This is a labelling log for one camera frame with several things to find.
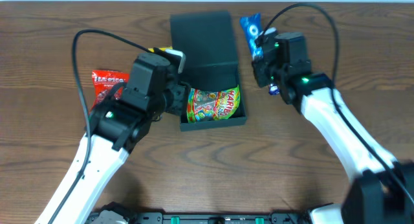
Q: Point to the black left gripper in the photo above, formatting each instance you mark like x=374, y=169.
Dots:
x=180, y=99

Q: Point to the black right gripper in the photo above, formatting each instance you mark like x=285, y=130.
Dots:
x=262, y=74

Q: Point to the yellow nuts snack bag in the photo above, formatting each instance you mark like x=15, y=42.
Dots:
x=153, y=49

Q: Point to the blue Oreo cookie pack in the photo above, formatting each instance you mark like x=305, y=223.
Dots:
x=251, y=26

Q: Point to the red Maltesers bag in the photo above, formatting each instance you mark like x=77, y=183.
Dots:
x=103, y=82

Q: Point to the colourful Haribo gummy bag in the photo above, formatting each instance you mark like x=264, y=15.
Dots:
x=208, y=105

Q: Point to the black gift box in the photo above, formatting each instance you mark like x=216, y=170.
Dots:
x=207, y=39

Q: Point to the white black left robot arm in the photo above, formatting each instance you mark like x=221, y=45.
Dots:
x=114, y=127

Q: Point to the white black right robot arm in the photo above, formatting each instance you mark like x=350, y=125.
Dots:
x=381, y=187

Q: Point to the purple Dairy Milk bar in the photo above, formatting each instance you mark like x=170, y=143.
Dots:
x=273, y=89

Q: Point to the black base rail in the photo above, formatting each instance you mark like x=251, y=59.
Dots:
x=116, y=213

